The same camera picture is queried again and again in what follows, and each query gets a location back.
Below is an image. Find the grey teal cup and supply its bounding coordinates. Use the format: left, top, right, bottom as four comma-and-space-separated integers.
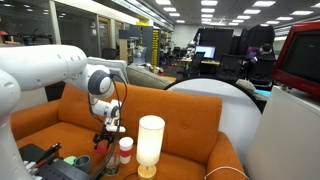
73, 154, 92, 174

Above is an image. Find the red bottle lid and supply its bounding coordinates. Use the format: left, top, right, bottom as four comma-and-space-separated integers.
94, 143, 109, 155

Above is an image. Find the glass jar dark label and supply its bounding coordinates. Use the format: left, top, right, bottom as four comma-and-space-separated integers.
104, 153, 121, 178

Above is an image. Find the seated person dark hair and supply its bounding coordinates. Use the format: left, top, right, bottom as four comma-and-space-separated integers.
246, 43, 274, 68

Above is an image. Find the orange fabric couch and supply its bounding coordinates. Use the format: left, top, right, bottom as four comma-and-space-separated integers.
9, 81, 248, 180

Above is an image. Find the red framed monitor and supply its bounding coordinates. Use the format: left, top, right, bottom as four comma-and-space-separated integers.
271, 20, 320, 99

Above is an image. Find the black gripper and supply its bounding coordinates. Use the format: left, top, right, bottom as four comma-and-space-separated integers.
92, 130, 115, 150

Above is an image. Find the black office chair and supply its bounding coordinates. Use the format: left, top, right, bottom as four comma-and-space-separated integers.
248, 56, 276, 88
184, 51, 206, 78
216, 53, 246, 81

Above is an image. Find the white red striped bottle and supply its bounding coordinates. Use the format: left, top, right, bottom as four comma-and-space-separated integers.
118, 136, 135, 165

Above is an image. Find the small green object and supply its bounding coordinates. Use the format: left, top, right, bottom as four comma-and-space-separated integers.
63, 155, 77, 166

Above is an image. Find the white shade wooden lamp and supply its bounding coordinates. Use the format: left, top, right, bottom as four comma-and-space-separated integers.
135, 114, 166, 180

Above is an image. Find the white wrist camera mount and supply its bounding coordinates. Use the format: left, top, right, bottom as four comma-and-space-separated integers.
104, 123, 127, 134

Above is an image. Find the round white panel black rim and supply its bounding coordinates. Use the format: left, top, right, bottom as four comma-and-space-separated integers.
163, 77, 263, 166

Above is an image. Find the white board panel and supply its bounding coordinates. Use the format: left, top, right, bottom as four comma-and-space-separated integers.
13, 87, 49, 113

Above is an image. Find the lit computer monitor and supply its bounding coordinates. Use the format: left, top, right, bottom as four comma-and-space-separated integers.
194, 45, 217, 60

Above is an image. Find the black flat pad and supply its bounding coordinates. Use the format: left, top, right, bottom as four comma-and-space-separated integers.
18, 143, 61, 164

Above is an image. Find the grey fabric couch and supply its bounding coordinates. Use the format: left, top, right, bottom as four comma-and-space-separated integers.
126, 64, 174, 90

